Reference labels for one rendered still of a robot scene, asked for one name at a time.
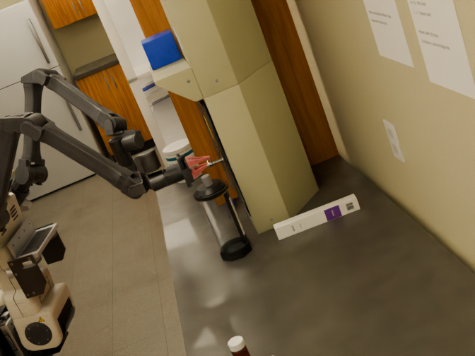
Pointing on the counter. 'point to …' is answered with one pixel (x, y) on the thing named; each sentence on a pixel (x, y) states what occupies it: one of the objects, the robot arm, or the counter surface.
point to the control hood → (178, 79)
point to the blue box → (161, 49)
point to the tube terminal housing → (245, 104)
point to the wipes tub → (183, 147)
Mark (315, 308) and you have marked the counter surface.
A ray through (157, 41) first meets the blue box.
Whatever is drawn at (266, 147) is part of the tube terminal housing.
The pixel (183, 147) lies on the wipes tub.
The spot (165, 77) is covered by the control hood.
